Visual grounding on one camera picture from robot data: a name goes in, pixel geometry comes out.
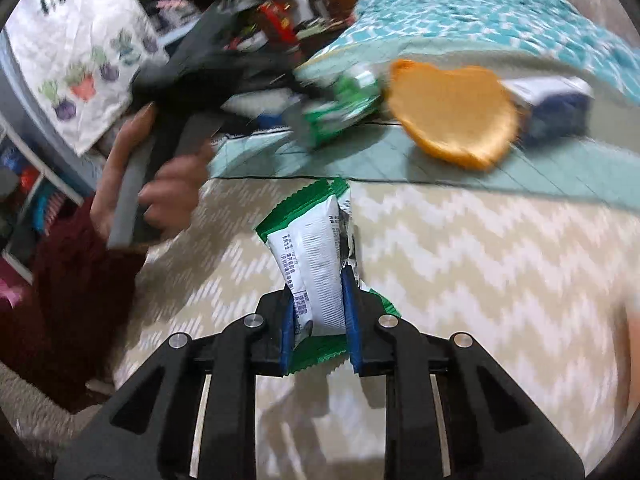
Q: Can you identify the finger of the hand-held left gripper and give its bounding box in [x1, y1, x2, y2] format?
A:
[235, 57, 322, 148]

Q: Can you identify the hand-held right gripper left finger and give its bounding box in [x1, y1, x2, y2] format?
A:
[52, 285, 301, 480]

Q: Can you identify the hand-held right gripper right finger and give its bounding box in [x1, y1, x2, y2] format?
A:
[340, 265, 586, 480]

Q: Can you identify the green and white snack wrapper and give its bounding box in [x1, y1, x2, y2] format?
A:
[254, 177, 404, 377]

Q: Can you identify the orange pomelo peel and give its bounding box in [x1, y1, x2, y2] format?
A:
[387, 58, 522, 171]

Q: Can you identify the blue and white carton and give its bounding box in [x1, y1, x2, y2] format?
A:
[499, 75, 597, 144]

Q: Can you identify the person's left forearm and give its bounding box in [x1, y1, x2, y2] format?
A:
[0, 194, 152, 412]

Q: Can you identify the person's left hand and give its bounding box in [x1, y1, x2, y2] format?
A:
[90, 102, 217, 252]

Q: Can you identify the red gift box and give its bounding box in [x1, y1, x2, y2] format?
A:
[257, 0, 302, 44]

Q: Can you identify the white printed plant cloth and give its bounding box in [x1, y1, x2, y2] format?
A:
[4, 0, 172, 157]

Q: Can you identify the grey shelf unit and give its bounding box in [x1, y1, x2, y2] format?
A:
[0, 30, 101, 291]

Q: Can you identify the teal patterned quilt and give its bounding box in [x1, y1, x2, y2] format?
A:
[295, 0, 640, 107]

